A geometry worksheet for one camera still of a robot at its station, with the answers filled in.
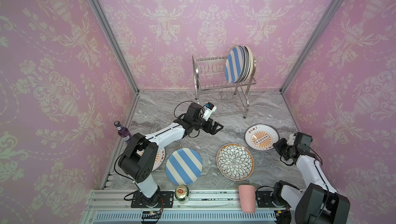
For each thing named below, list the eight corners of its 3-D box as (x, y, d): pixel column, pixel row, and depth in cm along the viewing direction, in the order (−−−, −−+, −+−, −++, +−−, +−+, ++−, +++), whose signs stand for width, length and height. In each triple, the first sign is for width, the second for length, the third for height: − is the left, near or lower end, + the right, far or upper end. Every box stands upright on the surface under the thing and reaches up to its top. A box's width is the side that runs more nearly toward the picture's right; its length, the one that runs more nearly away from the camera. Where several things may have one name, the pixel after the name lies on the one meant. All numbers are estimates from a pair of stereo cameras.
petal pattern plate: (218, 180, 82) (218, 178, 79) (215, 145, 94) (216, 143, 92) (256, 180, 82) (258, 178, 79) (249, 145, 94) (250, 143, 92)
